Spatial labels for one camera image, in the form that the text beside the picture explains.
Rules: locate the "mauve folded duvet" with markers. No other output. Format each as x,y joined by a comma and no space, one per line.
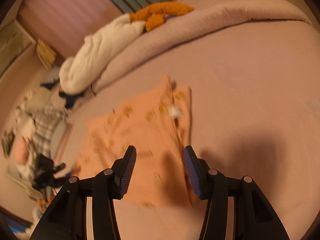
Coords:
207,17

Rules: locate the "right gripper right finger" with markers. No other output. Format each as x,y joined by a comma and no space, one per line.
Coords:
211,185

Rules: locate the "wall shelf unit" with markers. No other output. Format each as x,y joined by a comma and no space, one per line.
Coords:
15,40

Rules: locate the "peach printed baby garment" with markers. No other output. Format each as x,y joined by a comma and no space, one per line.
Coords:
157,122

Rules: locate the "dark navy garment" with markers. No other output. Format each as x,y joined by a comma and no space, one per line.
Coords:
70,99

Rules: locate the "stack of yellow books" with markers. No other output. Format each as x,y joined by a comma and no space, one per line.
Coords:
45,53

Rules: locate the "pink window curtain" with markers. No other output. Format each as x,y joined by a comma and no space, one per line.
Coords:
63,24

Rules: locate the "orange plush goose feet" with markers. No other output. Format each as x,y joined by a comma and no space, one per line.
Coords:
154,15

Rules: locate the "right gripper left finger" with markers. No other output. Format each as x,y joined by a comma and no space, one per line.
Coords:
109,185

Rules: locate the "pink small garment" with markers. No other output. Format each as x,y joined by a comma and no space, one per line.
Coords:
21,152

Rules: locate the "plaid grey cloth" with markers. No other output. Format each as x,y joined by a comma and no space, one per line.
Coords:
50,126

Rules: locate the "black camera on tripod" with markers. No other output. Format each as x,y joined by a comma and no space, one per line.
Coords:
43,179

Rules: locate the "white plush goose body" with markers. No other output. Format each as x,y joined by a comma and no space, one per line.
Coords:
78,72

